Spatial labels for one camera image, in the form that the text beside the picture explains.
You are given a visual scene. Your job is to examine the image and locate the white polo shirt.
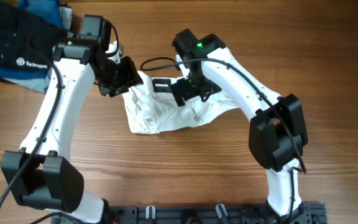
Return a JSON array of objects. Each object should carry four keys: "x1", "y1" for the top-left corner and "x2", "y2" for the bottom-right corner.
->
[{"x1": 122, "y1": 71, "x2": 238, "y2": 134}]

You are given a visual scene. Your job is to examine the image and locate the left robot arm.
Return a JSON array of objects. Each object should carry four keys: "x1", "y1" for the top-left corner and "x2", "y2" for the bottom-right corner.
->
[{"x1": 0, "y1": 15, "x2": 142, "y2": 223}]

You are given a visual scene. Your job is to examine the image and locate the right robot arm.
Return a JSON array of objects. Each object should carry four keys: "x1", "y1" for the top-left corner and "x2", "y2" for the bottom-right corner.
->
[{"x1": 156, "y1": 29, "x2": 308, "y2": 223}]

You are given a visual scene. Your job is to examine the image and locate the blue folded shirt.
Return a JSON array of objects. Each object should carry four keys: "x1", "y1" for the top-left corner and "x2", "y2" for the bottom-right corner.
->
[{"x1": 0, "y1": 1, "x2": 66, "y2": 80}]

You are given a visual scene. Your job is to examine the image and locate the black folded shirt with logo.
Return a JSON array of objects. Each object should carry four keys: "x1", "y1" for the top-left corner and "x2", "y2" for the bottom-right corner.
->
[{"x1": 0, "y1": 1, "x2": 67, "y2": 71}]

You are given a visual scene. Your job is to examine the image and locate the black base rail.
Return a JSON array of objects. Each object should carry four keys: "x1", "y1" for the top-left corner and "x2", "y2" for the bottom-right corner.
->
[{"x1": 50, "y1": 203, "x2": 328, "y2": 224}]

